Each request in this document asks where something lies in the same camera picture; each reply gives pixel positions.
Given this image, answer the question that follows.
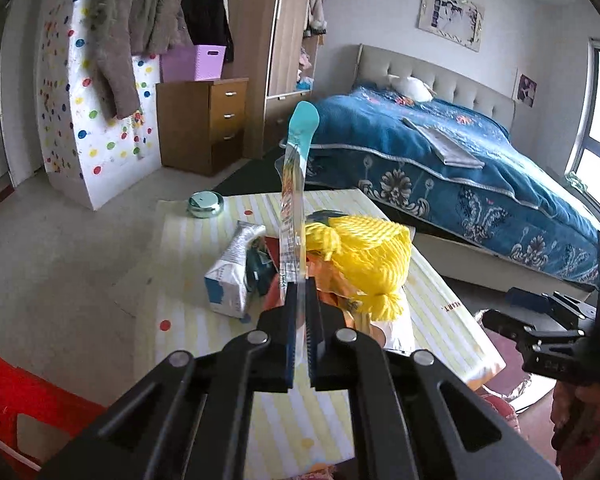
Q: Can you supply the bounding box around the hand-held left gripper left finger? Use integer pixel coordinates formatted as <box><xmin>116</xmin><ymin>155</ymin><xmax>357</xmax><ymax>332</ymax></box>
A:
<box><xmin>37</xmin><ymin>282</ymin><xmax>306</xmax><ymax>480</ymax></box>

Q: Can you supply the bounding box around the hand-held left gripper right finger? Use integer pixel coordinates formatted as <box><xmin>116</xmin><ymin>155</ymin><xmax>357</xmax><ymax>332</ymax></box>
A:
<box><xmin>305</xmin><ymin>280</ymin><xmax>563</xmax><ymax>480</ymax></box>

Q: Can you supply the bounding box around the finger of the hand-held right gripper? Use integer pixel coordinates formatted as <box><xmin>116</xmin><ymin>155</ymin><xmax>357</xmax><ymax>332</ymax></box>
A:
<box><xmin>505</xmin><ymin>287</ymin><xmax>597</xmax><ymax>330</ymax></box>
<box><xmin>481</xmin><ymin>310</ymin><xmax>547</xmax><ymax>357</ymax></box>

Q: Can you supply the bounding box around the red wrapper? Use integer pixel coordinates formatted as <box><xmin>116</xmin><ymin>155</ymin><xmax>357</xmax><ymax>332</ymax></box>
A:
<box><xmin>259</xmin><ymin>237</ymin><xmax>287</xmax><ymax>312</ymax></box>

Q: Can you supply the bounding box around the dark green packet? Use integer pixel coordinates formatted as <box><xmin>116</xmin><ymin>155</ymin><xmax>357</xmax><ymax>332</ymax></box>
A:
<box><xmin>245</xmin><ymin>247</ymin><xmax>279</xmax><ymax>296</ymax></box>

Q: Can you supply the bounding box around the white blue drink carton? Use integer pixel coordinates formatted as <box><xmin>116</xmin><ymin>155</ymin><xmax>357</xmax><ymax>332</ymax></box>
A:
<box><xmin>204</xmin><ymin>220</ymin><xmax>267</xmax><ymax>318</ymax></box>

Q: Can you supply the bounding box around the clear toothbrush package teal top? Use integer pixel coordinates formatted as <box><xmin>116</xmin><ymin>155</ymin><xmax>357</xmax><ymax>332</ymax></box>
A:
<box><xmin>275</xmin><ymin>101</ymin><xmax>321</xmax><ymax>391</ymax></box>

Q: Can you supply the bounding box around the person's right hand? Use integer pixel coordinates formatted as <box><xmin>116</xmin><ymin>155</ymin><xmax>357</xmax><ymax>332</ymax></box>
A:
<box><xmin>551</xmin><ymin>382</ymin><xmax>600</xmax><ymax>477</ymax></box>

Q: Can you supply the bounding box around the pink patterned cloth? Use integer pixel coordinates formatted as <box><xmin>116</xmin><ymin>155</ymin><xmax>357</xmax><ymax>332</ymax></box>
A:
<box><xmin>472</xmin><ymin>327</ymin><xmax>533</xmax><ymax>433</ymax></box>

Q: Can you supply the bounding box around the bed with blue blanket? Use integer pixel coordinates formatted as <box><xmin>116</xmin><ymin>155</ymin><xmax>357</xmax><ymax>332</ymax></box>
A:
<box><xmin>280</xmin><ymin>85</ymin><xmax>600</xmax><ymax>286</ymax></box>

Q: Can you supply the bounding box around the yellow striped dotted tablecloth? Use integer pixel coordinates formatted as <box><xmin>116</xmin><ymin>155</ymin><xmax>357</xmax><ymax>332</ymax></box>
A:
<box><xmin>155</xmin><ymin>187</ymin><xmax>506</xmax><ymax>480</ymax></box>

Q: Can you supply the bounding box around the round green metal tin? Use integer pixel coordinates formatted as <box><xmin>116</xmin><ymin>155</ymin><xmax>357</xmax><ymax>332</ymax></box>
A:
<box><xmin>187</xmin><ymin>191</ymin><xmax>225</xmax><ymax>219</ymax></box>

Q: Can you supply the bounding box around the folded grey cloth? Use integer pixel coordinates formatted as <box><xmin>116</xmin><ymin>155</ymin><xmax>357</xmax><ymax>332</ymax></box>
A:
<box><xmin>402</xmin><ymin>117</ymin><xmax>486</xmax><ymax>170</ymax></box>

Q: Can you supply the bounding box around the beige tufted headboard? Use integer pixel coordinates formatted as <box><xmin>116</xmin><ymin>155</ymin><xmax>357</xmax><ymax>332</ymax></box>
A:
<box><xmin>355</xmin><ymin>44</ymin><xmax>517</xmax><ymax>133</ymax></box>

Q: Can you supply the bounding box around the wooden drawer cabinet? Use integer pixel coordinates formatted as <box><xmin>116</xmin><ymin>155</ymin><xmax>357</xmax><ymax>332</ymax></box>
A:
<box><xmin>156</xmin><ymin>77</ymin><xmax>250</xmax><ymax>177</ymax></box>

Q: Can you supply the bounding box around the white pillow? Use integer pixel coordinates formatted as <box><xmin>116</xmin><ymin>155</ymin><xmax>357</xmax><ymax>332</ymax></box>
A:
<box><xmin>387</xmin><ymin>74</ymin><xmax>438</xmax><ymax>102</ymax></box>

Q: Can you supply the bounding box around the white colourful dotted board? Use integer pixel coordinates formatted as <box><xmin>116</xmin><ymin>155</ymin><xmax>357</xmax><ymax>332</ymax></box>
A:
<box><xmin>35</xmin><ymin>0</ymin><xmax>163</xmax><ymax>211</ymax></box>

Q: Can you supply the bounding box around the folded clothes pile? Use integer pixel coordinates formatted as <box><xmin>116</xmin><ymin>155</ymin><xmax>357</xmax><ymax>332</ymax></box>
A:
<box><xmin>297</xmin><ymin>47</ymin><xmax>317</xmax><ymax>93</ymax></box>

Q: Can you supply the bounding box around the wooden wardrobe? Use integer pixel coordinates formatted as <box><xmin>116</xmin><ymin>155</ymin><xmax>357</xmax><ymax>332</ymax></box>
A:
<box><xmin>230</xmin><ymin>0</ymin><xmax>331</xmax><ymax>161</ymax></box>

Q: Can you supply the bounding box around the red plastic stool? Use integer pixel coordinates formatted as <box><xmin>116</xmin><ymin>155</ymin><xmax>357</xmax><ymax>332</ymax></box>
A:
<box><xmin>0</xmin><ymin>342</ymin><xmax>108</xmax><ymax>471</ymax></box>

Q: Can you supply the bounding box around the purple plastic basket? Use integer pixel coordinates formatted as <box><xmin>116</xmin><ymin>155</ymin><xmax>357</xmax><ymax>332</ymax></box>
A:
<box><xmin>160</xmin><ymin>44</ymin><xmax>227</xmax><ymax>83</ymax></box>

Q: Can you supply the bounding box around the light hanging garment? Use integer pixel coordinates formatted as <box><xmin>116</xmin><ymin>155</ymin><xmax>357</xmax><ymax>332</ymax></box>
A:
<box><xmin>307</xmin><ymin>0</ymin><xmax>327</xmax><ymax>36</ymax></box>

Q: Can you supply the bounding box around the black garment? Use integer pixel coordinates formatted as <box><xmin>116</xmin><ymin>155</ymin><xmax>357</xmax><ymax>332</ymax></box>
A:
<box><xmin>181</xmin><ymin>0</ymin><xmax>245</xmax><ymax>63</ymax></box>

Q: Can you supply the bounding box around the brown fuzzy coat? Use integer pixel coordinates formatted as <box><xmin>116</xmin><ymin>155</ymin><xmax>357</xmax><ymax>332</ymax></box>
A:
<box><xmin>87</xmin><ymin>0</ymin><xmax>193</xmax><ymax>118</ymax></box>

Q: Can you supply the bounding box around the white bed frame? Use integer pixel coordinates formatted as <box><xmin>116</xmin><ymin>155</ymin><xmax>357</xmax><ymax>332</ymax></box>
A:
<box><xmin>410</xmin><ymin>225</ymin><xmax>596</xmax><ymax>301</ymax></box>

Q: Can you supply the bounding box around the small wall picture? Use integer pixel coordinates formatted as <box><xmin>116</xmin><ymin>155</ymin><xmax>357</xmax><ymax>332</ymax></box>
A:
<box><xmin>516</xmin><ymin>72</ymin><xmax>537</xmax><ymax>108</ymax></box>

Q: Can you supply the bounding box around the wall poster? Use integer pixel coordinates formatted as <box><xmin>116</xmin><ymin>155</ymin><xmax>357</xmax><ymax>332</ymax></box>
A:
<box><xmin>418</xmin><ymin>0</ymin><xmax>485</xmax><ymax>52</ymax></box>

